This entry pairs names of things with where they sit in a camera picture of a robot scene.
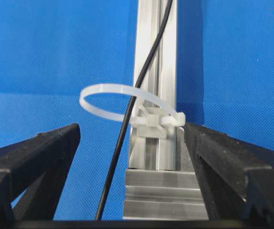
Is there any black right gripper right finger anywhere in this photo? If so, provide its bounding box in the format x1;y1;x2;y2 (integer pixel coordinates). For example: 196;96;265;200
184;123;274;222

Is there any thin black wire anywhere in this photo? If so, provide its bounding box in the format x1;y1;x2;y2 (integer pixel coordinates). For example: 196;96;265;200
94;0;174;221

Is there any white zip tie loop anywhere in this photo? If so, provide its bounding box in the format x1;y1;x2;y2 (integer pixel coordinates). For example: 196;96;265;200
79;83;186;139

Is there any square aluminium extrusion frame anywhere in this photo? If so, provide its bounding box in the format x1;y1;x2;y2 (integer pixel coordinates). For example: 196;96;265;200
123;1;208;220

